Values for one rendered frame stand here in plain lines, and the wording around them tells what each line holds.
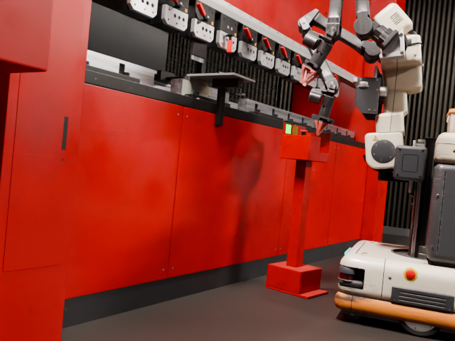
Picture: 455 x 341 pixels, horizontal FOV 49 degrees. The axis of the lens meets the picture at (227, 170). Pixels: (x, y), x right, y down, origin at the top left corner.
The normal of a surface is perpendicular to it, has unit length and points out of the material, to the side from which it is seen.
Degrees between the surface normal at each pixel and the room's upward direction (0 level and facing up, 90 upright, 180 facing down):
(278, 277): 90
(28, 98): 90
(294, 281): 90
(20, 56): 90
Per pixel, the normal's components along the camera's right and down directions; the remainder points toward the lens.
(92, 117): 0.82, 0.08
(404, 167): -0.35, -0.02
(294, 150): -0.65, -0.05
